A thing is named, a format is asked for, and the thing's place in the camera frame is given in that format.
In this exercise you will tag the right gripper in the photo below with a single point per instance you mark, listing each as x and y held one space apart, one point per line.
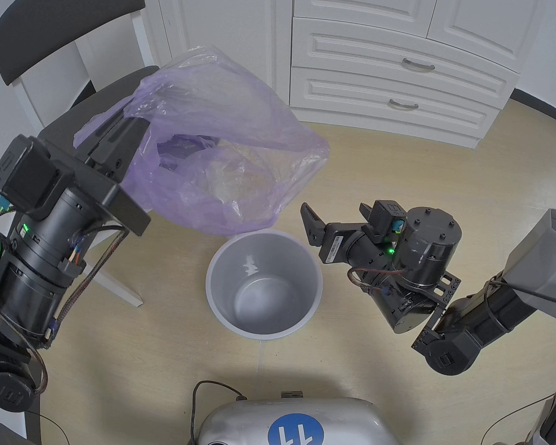
361 248

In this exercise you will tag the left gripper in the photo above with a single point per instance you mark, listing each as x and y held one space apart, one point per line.
74 230

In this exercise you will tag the purple plastic bag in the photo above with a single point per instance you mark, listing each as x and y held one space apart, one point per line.
222 109

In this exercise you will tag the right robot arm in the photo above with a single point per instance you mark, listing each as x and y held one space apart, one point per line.
426 248

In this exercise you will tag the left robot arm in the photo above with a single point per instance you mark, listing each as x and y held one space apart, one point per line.
28 295

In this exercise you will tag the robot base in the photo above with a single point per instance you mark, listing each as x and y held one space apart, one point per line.
306 415

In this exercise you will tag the white trash bin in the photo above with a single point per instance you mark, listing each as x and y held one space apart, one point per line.
264 295

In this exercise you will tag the dark grey padded chair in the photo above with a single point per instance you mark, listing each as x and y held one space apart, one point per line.
51 7

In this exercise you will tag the white wardrobe with drawers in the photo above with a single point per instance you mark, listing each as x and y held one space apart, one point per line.
366 44

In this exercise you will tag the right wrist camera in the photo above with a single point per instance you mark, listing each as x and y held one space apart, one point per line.
388 216

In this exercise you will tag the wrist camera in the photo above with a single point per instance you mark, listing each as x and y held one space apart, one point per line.
388 216
25 174

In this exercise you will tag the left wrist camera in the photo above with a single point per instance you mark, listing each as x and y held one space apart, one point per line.
25 174

